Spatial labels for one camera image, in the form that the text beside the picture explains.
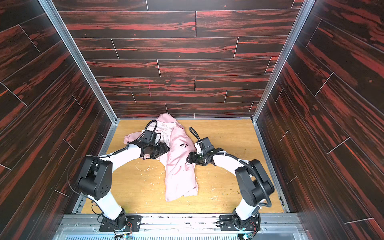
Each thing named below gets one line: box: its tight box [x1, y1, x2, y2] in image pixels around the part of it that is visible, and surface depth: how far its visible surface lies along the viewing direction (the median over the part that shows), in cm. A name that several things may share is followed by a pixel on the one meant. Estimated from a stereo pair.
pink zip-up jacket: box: [123, 113, 198, 202], surface depth 90 cm
